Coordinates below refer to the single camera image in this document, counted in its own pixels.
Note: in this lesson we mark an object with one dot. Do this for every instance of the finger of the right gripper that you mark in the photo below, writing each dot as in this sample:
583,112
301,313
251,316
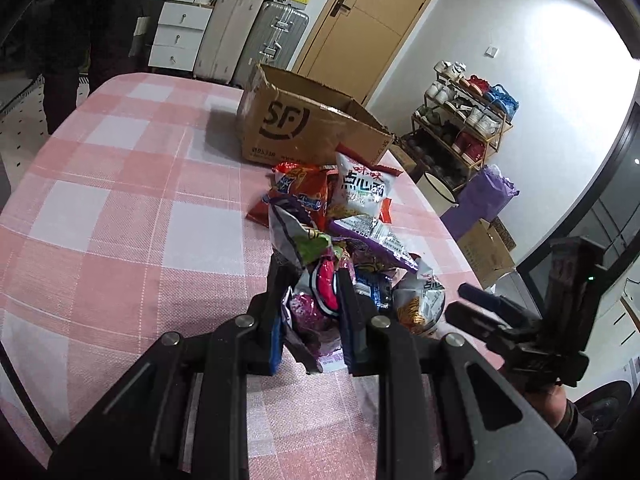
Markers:
486,300
479,325

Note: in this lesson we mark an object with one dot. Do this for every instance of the pink checked tablecloth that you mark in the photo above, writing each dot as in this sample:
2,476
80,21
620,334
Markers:
130,222

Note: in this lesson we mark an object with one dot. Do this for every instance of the silver suitcase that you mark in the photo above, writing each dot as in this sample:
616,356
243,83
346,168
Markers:
272,41

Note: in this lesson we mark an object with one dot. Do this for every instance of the operator right hand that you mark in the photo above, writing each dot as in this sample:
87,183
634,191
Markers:
554,407

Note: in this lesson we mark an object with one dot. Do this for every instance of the person in black clothes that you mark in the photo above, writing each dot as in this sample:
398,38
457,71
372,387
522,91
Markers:
95,33

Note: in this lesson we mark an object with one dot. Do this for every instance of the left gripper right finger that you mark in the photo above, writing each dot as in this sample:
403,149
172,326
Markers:
354,313

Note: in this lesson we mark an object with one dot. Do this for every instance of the SF cardboard box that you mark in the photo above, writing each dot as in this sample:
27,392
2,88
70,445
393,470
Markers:
285,117

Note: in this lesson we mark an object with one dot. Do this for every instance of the silver purple snack bag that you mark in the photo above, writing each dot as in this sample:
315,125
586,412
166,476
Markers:
377,237

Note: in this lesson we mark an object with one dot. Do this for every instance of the white noodle snack bag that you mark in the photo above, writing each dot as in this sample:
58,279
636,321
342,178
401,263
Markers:
360,188

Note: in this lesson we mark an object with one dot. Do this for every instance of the red orange snack bag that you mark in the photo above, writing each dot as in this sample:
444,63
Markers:
304,189

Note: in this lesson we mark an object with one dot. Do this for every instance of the wooden shoe rack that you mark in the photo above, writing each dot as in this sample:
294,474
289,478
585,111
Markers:
459,125

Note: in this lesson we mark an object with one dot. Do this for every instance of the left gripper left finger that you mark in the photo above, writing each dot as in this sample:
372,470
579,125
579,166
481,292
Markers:
267,339

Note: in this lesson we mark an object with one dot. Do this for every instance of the white drawer cabinet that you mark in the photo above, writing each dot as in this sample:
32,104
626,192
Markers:
179,33

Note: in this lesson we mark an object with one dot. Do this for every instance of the white trash bin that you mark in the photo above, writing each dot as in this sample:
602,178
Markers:
437,194

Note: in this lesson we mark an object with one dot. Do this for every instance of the purple gift bag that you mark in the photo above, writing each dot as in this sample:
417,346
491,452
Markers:
483,198

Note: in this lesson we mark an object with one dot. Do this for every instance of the beige suitcase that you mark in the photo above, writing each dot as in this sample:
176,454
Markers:
224,39

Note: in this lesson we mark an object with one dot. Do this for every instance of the small cardboard box on floor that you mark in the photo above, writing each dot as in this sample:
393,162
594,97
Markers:
486,254

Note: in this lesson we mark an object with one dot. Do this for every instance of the white grey snack bag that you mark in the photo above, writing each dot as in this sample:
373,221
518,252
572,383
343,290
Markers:
419,299

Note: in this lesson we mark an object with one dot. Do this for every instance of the wooden door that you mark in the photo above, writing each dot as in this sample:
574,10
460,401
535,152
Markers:
354,42

